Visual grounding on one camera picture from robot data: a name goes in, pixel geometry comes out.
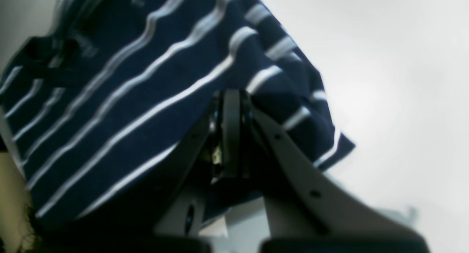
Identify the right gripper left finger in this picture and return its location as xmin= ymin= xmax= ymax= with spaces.
xmin=110 ymin=89 xmax=242 ymax=253

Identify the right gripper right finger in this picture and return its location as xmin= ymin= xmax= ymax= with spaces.
xmin=242 ymin=95 xmax=429 ymax=253

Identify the navy white striped t-shirt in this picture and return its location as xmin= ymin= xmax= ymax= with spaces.
xmin=1 ymin=0 xmax=355 ymax=231

